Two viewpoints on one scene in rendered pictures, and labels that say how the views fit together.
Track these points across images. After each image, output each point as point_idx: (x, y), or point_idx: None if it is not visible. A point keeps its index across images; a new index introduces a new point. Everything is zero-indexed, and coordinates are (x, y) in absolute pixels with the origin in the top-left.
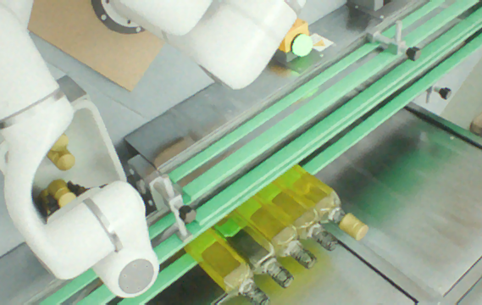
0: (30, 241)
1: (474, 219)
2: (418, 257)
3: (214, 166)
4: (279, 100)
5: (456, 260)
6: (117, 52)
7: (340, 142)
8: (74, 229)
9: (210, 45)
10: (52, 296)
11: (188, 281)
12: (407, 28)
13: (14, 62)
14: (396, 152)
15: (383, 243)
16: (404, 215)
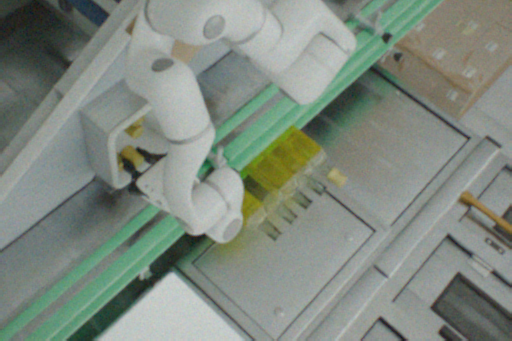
0: (186, 213)
1: (413, 165)
2: (373, 195)
3: (243, 133)
4: None
5: (399, 198)
6: (182, 46)
7: (318, 101)
8: (209, 204)
9: (295, 80)
10: (118, 235)
11: None
12: (380, 8)
13: (196, 106)
14: (354, 103)
15: (346, 183)
16: (361, 160)
